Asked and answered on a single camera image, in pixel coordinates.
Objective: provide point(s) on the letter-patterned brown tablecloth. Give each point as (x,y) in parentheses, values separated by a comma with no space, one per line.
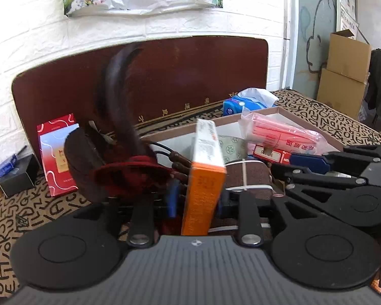
(35,207)

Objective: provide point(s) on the pink packaged sticks bag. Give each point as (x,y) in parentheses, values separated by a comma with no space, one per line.
(267,132)

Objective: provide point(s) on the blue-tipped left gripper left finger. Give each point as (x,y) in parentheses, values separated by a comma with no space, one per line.
(152,217)

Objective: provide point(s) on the blue tissue pack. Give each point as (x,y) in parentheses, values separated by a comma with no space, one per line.
(250,98)

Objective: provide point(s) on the brown sandpaper roll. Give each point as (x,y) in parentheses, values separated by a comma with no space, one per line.
(249,175)

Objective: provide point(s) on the green patterned tape roll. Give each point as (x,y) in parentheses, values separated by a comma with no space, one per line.
(232,148)

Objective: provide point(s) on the red white label box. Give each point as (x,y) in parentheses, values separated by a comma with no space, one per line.
(271,155)

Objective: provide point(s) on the red white gift box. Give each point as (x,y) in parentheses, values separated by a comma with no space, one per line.
(52,136)

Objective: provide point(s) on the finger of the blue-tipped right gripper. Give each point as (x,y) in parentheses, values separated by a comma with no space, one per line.
(241,206)

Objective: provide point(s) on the orange white medicine box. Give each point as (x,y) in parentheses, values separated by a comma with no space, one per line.
(206,180)

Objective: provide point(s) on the lower cardboard box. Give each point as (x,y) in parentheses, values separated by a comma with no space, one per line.
(341,93)

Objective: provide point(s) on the upper cardboard box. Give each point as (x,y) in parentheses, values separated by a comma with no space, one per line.
(348,57)

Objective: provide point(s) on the dark brown wooden board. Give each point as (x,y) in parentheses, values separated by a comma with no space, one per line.
(167,77)

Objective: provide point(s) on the blue cigarette-style box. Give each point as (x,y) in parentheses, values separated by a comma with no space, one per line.
(8,165)

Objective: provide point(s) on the shallow cardboard tray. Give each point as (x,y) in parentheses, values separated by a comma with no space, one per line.
(182,139)

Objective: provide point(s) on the dark brown feather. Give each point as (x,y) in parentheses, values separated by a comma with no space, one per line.
(114,105)

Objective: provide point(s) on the black cardboard box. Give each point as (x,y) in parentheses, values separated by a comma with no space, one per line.
(22,177)

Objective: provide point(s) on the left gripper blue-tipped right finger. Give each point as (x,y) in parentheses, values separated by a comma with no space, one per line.
(316,164)

